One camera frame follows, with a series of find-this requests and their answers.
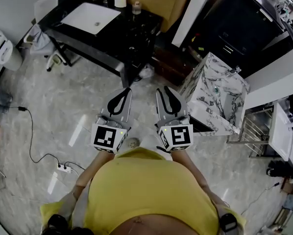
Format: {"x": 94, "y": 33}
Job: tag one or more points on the black sink counter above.
{"x": 136, "y": 40}

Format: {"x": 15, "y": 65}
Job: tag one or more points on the black appliance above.
{"x": 242, "y": 26}

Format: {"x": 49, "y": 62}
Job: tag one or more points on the white chair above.
{"x": 42, "y": 40}

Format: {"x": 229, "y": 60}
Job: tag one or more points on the person's left forearm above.
{"x": 92, "y": 168}

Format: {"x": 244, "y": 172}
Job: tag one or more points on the small clear glass bottle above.
{"x": 136, "y": 8}

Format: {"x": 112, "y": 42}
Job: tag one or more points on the white lidded bin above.
{"x": 7, "y": 53}

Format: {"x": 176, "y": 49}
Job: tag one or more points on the person's light trousers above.
{"x": 153, "y": 143}

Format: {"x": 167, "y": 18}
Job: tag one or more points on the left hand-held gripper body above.
{"x": 104, "y": 137}

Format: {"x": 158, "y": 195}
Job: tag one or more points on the white power strip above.
{"x": 64, "y": 168}

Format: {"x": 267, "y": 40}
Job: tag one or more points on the white upright panel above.
{"x": 193, "y": 11}

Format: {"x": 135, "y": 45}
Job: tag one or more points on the person's grey shoe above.
{"x": 133, "y": 142}

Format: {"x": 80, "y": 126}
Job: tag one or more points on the marble sink counter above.
{"x": 210, "y": 82}

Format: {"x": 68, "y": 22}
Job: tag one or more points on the person's right forearm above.
{"x": 190, "y": 168}

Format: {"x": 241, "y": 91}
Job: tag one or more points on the white rectangular sink basin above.
{"x": 87, "y": 17}

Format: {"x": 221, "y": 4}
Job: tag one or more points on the small clear faucet fixture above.
{"x": 234, "y": 71}

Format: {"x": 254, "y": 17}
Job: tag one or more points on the person's yellow shirt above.
{"x": 146, "y": 185}

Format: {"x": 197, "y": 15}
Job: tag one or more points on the clear plastic bag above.
{"x": 146, "y": 71}

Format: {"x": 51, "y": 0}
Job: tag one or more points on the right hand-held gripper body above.
{"x": 180, "y": 136}

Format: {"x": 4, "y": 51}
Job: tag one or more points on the black shoes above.
{"x": 280, "y": 169}

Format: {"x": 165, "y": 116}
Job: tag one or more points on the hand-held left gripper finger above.
{"x": 128, "y": 106}
{"x": 109, "y": 99}

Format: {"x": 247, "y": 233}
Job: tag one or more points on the wooden cabinet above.
{"x": 156, "y": 1}

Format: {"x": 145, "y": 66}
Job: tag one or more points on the black belt pack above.
{"x": 228, "y": 223}

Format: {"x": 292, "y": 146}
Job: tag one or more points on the white cabinet sink unit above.
{"x": 282, "y": 131}

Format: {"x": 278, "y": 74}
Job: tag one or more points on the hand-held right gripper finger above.
{"x": 161, "y": 106}
{"x": 182, "y": 104}

